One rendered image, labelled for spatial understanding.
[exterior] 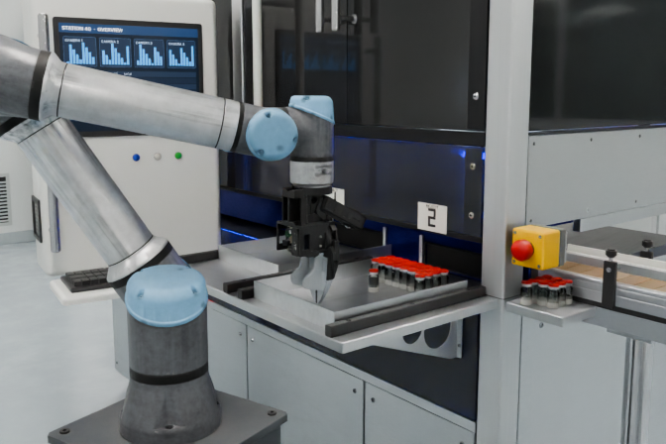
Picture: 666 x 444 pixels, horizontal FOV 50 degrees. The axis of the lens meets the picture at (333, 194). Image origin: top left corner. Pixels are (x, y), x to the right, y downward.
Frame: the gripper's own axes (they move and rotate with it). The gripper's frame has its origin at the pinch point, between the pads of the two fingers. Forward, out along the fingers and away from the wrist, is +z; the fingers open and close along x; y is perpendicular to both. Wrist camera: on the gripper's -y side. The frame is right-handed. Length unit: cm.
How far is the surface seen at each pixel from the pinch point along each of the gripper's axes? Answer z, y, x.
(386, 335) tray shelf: 5.7, -5.8, 10.9
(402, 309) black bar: 3.0, -12.6, 8.0
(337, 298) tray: 4.6, -10.9, -8.7
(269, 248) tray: 4, -25, -54
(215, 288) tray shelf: 5.0, 3.9, -31.1
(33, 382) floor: 93, -10, -224
